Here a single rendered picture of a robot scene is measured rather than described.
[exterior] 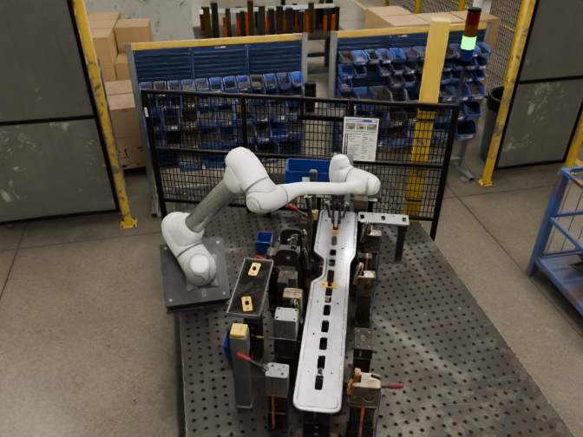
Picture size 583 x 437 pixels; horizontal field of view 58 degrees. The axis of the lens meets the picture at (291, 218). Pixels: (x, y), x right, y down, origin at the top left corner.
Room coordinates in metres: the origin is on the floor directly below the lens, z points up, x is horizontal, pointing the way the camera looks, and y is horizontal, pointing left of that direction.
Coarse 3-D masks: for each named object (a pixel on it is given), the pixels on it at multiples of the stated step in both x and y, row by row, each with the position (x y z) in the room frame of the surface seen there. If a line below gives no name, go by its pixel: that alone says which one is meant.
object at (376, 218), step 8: (368, 216) 2.53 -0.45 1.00; (376, 216) 2.53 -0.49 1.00; (384, 216) 2.53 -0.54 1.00; (392, 216) 2.53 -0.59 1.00; (400, 216) 2.53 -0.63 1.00; (408, 216) 2.53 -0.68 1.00; (376, 224) 2.47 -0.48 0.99; (384, 224) 2.46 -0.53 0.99; (392, 224) 2.46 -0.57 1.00; (400, 224) 2.46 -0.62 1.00; (408, 224) 2.46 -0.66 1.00
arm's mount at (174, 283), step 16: (208, 240) 2.34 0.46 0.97; (160, 256) 2.25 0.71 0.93; (224, 256) 2.28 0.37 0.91; (176, 272) 2.19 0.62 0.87; (224, 272) 2.21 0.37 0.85; (176, 288) 2.12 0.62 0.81; (208, 288) 2.14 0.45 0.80; (224, 288) 2.15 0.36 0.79; (176, 304) 2.06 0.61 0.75; (192, 304) 2.08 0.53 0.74; (208, 304) 2.09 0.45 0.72; (224, 304) 2.11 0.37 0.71
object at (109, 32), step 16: (96, 16) 6.98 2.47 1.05; (112, 16) 6.98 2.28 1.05; (80, 32) 6.25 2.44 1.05; (96, 32) 6.25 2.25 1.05; (112, 32) 6.38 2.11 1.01; (128, 32) 6.48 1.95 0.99; (144, 32) 6.51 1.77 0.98; (96, 48) 6.04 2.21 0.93; (112, 48) 6.20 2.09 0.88; (112, 64) 6.06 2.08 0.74; (112, 80) 6.06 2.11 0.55
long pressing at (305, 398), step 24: (336, 216) 2.53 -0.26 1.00; (336, 264) 2.09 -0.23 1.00; (312, 288) 1.91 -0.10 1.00; (312, 312) 1.75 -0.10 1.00; (336, 312) 1.75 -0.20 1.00; (312, 336) 1.60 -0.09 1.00; (336, 336) 1.60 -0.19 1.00; (312, 360) 1.47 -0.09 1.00; (336, 360) 1.47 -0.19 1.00; (312, 384) 1.35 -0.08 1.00; (336, 384) 1.35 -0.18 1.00; (312, 408) 1.24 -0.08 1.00; (336, 408) 1.24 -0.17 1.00
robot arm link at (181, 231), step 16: (240, 160) 2.05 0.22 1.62; (256, 160) 2.07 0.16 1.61; (224, 176) 2.08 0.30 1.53; (240, 176) 2.01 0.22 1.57; (256, 176) 2.00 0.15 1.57; (224, 192) 2.06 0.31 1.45; (240, 192) 2.04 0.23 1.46; (208, 208) 2.09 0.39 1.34; (176, 224) 2.16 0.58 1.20; (192, 224) 2.13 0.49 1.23; (176, 240) 2.13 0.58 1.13; (192, 240) 2.13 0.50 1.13; (176, 256) 2.11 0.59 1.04
